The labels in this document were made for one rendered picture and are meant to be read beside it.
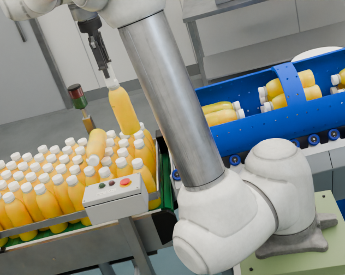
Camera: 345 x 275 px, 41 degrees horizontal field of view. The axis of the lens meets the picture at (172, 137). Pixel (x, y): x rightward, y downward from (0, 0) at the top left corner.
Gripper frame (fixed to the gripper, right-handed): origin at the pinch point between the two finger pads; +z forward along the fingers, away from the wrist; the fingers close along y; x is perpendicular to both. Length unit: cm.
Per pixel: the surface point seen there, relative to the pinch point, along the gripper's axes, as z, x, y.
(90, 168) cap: 31.1, 17.7, -3.9
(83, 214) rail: 45, 25, -11
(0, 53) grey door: 54, 178, 350
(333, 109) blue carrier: 33, -72, -5
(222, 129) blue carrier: 29.2, -32.6, -4.3
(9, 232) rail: 44, 54, -11
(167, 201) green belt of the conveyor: 52, -6, -6
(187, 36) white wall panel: 90, -27, 340
